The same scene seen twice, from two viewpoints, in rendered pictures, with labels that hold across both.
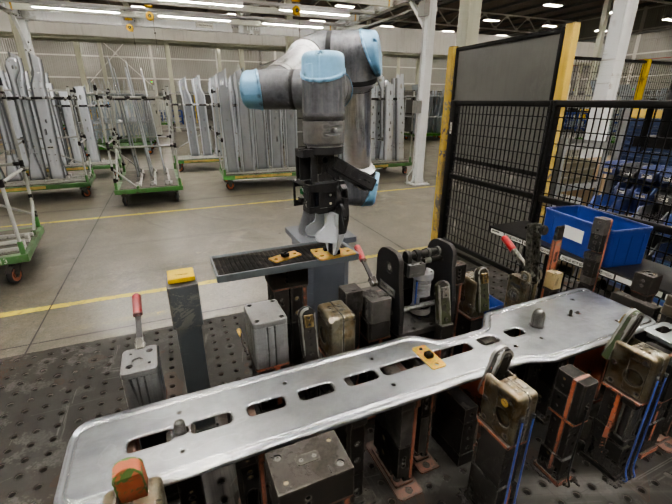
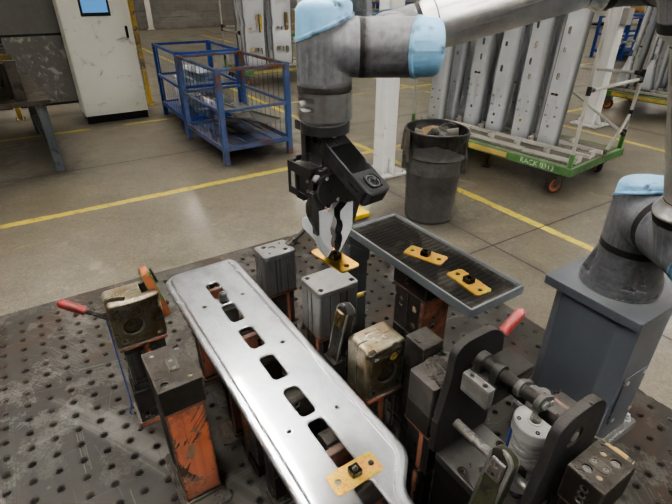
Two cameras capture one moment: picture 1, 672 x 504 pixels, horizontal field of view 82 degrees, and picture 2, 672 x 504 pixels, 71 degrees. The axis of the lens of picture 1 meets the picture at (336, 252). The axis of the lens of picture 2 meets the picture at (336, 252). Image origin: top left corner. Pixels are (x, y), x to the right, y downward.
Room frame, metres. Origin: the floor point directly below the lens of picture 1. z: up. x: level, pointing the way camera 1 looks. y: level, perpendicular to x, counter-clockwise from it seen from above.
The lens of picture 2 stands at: (0.64, -0.64, 1.64)
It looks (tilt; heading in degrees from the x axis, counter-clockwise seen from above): 30 degrees down; 80
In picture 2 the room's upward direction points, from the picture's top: straight up
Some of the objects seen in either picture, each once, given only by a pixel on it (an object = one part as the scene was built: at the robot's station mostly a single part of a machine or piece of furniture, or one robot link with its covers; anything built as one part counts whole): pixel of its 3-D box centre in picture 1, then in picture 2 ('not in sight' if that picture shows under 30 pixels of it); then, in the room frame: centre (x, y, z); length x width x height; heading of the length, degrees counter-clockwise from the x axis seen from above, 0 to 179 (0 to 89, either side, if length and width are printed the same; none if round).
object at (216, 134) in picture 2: not in sight; (233, 103); (0.40, 4.82, 0.47); 1.20 x 0.80 x 0.95; 114
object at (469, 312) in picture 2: (285, 257); (426, 256); (0.95, 0.13, 1.16); 0.37 x 0.14 x 0.02; 114
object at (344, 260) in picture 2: (334, 251); (334, 256); (0.74, 0.00, 1.26); 0.08 x 0.04 x 0.01; 119
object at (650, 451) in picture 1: (644, 399); not in sight; (0.78, -0.78, 0.84); 0.11 x 0.10 x 0.28; 24
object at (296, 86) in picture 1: (324, 89); (398, 46); (0.83, 0.02, 1.57); 0.11 x 0.11 x 0.08; 81
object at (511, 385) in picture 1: (498, 449); not in sight; (0.60, -0.34, 0.87); 0.12 x 0.09 x 0.35; 24
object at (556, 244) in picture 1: (544, 300); not in sight; (1.11, -0.67, 0.95); 0.03 x 0.01 x 0.50; 114
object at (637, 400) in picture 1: (621, 410); not in sight; (0.71, -0.67, 0.87); 0.12 x 0.09 x 0.35; 24
